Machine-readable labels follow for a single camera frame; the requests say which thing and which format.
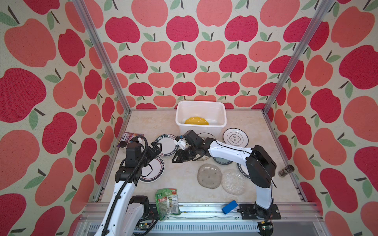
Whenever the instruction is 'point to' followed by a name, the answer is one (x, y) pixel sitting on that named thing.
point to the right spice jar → (288, 169)
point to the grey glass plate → (208, 175)
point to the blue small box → (230, 207)
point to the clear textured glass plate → (233, 182)
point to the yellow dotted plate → (196, 120)
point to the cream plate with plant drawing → (204, 135)
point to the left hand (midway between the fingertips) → (158, 149)
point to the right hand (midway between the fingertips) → (174, 163)
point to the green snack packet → (168, 202)
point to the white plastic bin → (201, 116)
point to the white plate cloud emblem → (236, 136)
